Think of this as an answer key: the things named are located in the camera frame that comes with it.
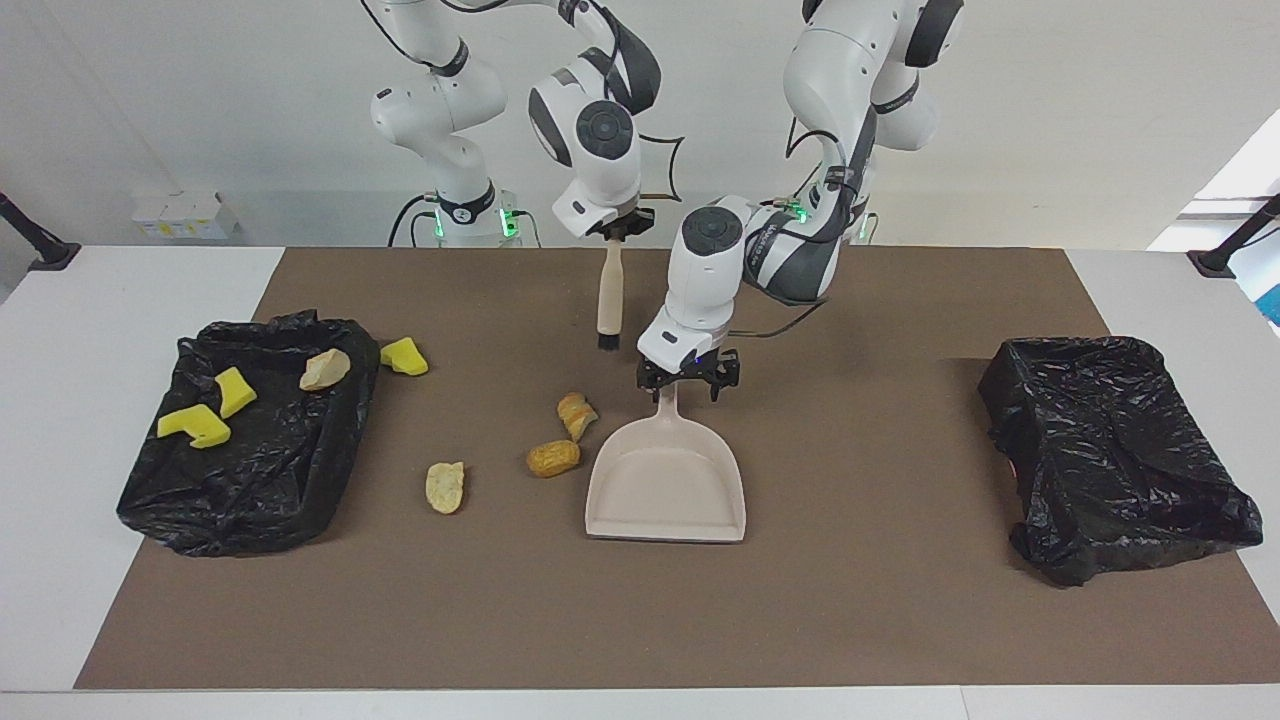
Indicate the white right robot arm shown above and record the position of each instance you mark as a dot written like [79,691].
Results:
[600,150]

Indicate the brown bread roll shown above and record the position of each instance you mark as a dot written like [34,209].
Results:
[553,458]

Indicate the black bag lined bin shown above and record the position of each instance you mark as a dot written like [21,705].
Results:
[270,480]
[1110,450]

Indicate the brown table mat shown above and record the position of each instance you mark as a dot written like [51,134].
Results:
[640,620]

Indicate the beige hand brush black bristles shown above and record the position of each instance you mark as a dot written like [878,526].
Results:
[609,290]

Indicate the blue sheet edge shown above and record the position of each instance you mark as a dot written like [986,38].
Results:
[1273,305]

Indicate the pale chip piece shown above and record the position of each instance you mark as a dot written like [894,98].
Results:
[445,487]

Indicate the rounded yellow sponge piece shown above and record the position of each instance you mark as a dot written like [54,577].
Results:
[404,356]

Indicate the pale beige foam chunk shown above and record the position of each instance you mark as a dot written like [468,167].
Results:
[325,369]

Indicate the notched yellow sponge piece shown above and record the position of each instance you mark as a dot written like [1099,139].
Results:
[197,427]

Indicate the small yellow sponge wedge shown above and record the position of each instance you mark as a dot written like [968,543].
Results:
[235,391]

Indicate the black camera stand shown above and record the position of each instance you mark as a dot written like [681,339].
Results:
[1230,248]
[40,245]

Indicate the orange striped croissant piece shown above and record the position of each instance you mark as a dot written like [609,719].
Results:
[577,415]

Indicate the white wall socket box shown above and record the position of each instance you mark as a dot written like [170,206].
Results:
[185,215]

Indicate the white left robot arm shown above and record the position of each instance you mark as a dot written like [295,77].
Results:
[850,60]

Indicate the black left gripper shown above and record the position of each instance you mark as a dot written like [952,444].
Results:
[685,365]

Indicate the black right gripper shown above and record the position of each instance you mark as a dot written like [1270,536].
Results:
[628,222]

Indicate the beige plastic dustpan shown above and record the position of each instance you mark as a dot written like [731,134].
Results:
[665,480]

